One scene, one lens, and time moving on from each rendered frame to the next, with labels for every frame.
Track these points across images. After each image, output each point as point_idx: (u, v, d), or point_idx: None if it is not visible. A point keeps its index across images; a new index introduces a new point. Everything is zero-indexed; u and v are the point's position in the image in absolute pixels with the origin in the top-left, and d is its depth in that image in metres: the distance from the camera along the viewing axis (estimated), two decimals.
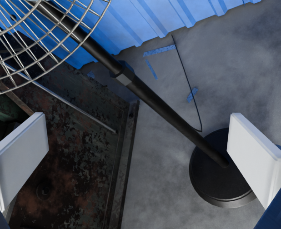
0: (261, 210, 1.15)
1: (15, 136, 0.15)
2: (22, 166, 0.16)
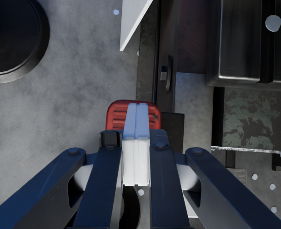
0: (29, 87, 1.05)
1: (134, 121, 0.17)
2: None
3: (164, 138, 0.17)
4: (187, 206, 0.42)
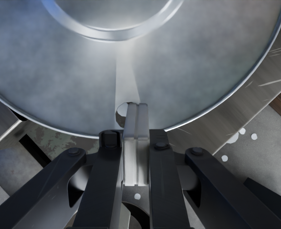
0: None
1: (134, 121, 0.17)
2: None
3: (164, 138, 0.17)
4: None
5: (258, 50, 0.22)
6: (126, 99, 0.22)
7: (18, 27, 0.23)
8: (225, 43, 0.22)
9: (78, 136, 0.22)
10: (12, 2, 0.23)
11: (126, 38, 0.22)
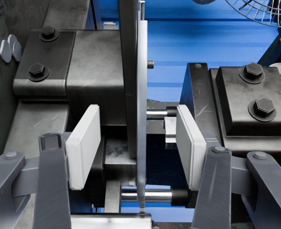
0: None
1: (86, 124, 0.17)
2: (89, 151, 0.17)
3: (214, 141, 0.16)
4: None
5: None
6: None
7: None
8: None
9: (142, 196, 0.27)
10: None
11: None
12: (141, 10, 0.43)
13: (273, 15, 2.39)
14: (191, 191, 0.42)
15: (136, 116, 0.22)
